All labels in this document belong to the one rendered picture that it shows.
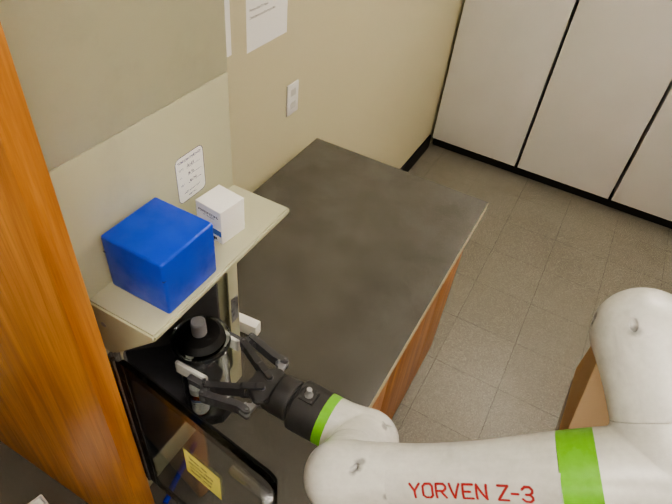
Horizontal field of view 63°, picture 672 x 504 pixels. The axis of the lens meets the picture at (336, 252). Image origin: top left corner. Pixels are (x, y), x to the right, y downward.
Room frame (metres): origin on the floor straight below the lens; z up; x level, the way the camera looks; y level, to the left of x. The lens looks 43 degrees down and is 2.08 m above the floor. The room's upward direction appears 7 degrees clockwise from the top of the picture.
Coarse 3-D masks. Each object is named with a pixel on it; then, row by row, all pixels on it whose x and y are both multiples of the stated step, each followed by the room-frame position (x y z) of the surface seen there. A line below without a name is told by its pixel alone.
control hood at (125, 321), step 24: (240, 192) 0.73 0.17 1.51; (264, 216) 0.68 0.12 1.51; (240, 240) 0.61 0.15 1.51; (216, 264) 0.56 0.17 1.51; (120, 288) 0.49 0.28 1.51; (96, 312) 0.46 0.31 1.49; (120, 312) 0.45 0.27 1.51; (144, 312) 0.45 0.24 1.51; (120, 336) 0.44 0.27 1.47; (144, 336) 0.42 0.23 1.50
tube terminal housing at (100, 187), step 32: (192, 96) 0.68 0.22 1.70; (224, 96) 0.74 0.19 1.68; (128, 128) 0.57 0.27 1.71; (160, 128) 0.62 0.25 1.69; (192, 128) 0.67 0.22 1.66; (224, 128) 0.74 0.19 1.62; (96, 160) 0.52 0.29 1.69; (128, 160) 0.56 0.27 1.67; (160, 160) 0.61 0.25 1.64; (224, 160) 0.74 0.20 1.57; (64, 192) 0.48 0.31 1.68; (96, 192) 0.51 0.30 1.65; (128, 192) 0.56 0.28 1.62; (160, 192) 0.60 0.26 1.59; (96, 224) 0.50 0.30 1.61; (96, 256) 0.49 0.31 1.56; (96, 288) 0.48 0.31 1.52; (224, 288) 0.76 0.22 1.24; (224, 320) 0.75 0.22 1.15
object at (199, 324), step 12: (192, 324) 0.61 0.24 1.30; (204, 324) 0.61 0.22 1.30; (216, 324) 0.64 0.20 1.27; (180, 336) 0.60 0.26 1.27; (192, 336) 0.61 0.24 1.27; (204, 336) 0.61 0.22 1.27; (216, 336) 0.61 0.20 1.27; (180, 348) 0.58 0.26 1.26; (192, 348) 0.58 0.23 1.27; (204, 348) 0.59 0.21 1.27; (216, 348) 0.59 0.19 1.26
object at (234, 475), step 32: (128, 384) 0.45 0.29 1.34; (160, 416) 0.41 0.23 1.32; (192, 416) 0.38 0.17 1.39; (160, 448) 0.43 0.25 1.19; (192, 448) 0.38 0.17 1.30; (224, 448) 0.35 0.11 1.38; (160, 480) 0.44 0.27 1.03; (192, 480) 0.39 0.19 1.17; (224, 480) 0.35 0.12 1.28; (256, 480) 0.32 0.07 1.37
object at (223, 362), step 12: (180, 324) 0.64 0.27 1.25; (228, 336) 0.63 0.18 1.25; (192, 360) 0.57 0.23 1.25; (204, 360) 0.57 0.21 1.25; (216, 360) 0.59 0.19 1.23; (228, 360) 0.63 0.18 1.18; (204, 372) 0.57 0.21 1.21; (216, 372) 0.59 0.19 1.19; (228, 372) 0.62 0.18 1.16; (192, 396) 0.57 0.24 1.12; (228, 396) 0.60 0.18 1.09; (192, 408) 0.58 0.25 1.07; (204, 408) 0.57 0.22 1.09; (216, 408) 0.58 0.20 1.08
